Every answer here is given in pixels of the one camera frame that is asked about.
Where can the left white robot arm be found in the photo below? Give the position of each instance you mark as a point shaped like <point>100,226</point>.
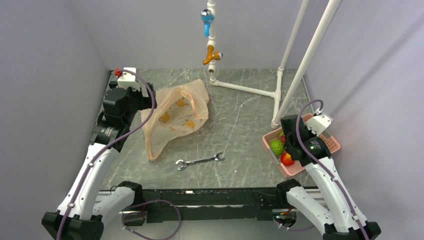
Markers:
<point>78,216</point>

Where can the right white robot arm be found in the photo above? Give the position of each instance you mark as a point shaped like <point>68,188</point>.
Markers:
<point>340,219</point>

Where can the green bumpy custard apple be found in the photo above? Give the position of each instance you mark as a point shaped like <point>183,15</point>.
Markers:
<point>277,147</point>

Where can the red fake fruit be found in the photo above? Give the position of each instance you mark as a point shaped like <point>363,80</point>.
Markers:
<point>282,137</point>

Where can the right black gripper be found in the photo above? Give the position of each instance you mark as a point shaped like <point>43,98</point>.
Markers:
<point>310,132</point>

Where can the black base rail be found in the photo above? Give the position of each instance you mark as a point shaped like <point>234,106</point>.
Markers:
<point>162,205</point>

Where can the orange banana-print plastic bag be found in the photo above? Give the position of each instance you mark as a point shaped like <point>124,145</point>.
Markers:
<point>181,110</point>

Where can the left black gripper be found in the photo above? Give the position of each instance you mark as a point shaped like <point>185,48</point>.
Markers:
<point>145,101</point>

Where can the orange tap valve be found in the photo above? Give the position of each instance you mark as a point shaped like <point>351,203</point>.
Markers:
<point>212,55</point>

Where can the blue tap valve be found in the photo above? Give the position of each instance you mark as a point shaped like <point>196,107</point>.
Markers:
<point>207,18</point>

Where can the silver open-end wrench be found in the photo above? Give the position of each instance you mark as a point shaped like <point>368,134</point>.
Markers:
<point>182,164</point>

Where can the pink plastic basket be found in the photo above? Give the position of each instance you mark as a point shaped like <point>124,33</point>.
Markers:
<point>325,142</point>

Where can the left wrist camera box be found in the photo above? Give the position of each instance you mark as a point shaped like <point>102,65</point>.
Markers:
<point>127,80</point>

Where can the red yellow fake apple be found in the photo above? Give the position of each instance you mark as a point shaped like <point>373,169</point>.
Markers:
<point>286,159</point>

